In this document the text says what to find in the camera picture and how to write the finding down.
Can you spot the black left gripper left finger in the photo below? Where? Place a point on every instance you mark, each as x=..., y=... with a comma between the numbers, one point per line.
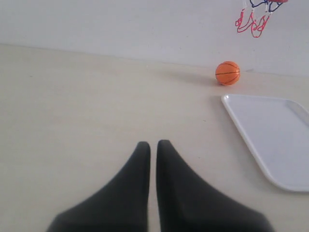
x=120, y=206

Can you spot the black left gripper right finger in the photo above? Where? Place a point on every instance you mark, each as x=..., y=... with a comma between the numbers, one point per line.
x=187, y=203

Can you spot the red mini basketball hoop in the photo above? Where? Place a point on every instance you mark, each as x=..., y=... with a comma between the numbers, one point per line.
x=255, y=15

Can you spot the white rectangular plastic tray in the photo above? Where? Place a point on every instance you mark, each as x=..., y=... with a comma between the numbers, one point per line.
x=276, y=131

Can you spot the small orange basketball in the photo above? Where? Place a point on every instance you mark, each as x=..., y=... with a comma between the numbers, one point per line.
x=227, y=73

